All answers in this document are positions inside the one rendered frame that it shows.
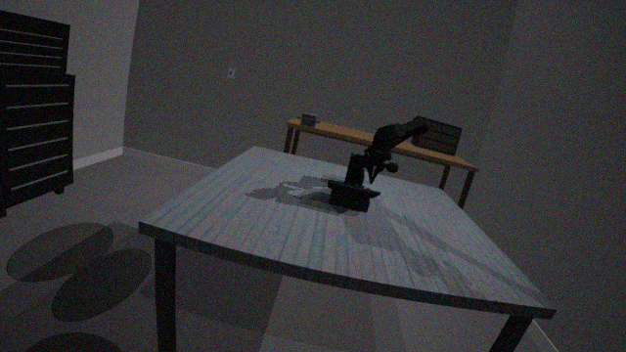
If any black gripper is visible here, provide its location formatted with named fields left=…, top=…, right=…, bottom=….
left=352, top=145, right=399, bottom=184

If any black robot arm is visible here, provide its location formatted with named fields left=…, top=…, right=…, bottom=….
left=363, top=115, right=428, bottom=162

